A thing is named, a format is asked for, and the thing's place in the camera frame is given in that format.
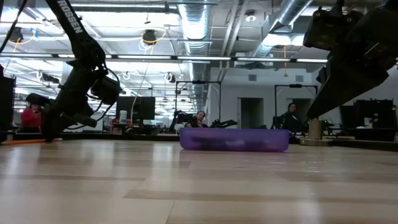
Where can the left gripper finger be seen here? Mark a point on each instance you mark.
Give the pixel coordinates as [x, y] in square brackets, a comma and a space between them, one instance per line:
[51, 124]
[84, 120]

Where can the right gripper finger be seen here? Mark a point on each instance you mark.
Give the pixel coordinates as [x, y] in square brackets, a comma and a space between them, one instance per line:
[342, 84]

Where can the orange pencil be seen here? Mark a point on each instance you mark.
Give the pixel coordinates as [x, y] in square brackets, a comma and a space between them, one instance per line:
[25, 142]

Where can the background black robot arm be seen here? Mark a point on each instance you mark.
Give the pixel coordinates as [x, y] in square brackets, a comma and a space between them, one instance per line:
[224, 124]

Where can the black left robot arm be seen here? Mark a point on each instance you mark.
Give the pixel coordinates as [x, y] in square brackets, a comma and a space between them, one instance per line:
[74, 28]

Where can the purple translucent supply box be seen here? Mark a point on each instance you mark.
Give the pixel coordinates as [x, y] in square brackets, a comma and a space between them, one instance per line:
[233, 140]

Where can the person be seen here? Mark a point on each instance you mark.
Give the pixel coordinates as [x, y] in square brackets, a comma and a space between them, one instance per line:
[290, 121]
[199, 119]
[31, 119]

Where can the black cabinet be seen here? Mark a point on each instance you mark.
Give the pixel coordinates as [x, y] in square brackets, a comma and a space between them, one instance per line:
[373, 115]

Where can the cylinder weight on disc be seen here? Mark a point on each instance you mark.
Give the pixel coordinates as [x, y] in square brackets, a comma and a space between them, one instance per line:
[315, 129]

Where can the black monitor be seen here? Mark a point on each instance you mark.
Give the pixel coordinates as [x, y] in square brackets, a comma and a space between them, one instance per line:
[136, 109]

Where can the black ceiling device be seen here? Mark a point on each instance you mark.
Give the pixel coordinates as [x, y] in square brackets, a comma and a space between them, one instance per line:
[149, 36]
[16, 34]

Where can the long ceiling light strip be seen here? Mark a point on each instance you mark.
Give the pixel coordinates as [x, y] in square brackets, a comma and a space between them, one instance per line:
[202, 58]

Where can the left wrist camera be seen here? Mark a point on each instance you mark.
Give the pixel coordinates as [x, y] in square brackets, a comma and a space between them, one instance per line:
[107, 90]

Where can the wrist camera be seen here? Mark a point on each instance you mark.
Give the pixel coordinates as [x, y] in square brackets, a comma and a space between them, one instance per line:
[332, 29]
[107, 90]

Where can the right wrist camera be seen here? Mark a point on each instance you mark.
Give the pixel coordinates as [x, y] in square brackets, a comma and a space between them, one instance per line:
[332, 29]

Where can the black rig frame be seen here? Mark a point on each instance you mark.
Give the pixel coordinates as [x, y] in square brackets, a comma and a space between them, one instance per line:
[295, 85]
[199, 82]

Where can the slim silver ventilation duct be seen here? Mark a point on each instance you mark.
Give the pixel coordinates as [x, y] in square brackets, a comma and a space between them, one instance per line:
[292, 9]

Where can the large silver ventilation duct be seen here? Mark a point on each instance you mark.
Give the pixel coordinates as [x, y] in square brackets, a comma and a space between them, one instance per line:
[196, 28]

